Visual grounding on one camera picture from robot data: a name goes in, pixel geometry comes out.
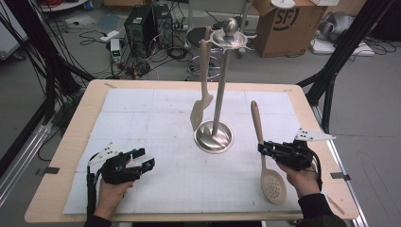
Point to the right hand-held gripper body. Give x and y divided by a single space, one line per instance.
293 156

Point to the white flat box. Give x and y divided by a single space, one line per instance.
324 47

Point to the slim black computer tower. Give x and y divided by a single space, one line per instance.
164 25

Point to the white device with green display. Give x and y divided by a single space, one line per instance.
115 50

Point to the large black computer tower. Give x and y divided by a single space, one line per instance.
138 31

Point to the person's right hand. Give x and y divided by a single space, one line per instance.
304 183

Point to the cardboard box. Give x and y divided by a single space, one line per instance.
283 41

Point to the white round lid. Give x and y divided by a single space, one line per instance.
282 3

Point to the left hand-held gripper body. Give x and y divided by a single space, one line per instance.
119 171

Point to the black tape strip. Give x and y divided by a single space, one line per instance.
50 170
339 176

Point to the metal utensil stand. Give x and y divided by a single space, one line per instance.
220 94

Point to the aluminium rail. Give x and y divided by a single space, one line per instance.
22 164
346 189

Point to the person's left hand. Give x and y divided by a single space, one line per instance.
110 198

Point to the black round stool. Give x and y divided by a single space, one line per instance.
194 39

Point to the beige skimmer spoon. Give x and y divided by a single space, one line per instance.
273 186

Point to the grey plastic device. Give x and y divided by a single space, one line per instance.
337 25

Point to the white round table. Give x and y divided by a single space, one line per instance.
66 5

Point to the white power strip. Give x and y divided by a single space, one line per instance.
109 35

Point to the beige slotted spatula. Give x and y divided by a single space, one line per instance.
205 69

